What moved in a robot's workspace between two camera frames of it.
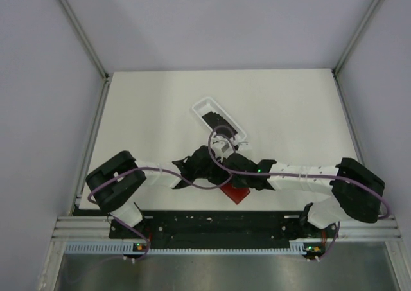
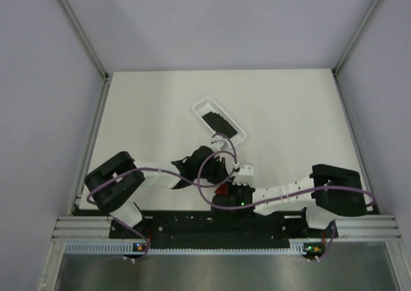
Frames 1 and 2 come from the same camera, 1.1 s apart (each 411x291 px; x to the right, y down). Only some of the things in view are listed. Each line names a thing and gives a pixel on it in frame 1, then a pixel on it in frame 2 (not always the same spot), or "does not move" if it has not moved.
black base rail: [222, 229] does not move
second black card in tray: [214, 120] does not move
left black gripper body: [212, 173] does not move
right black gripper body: [241, 182] to [235, 190]
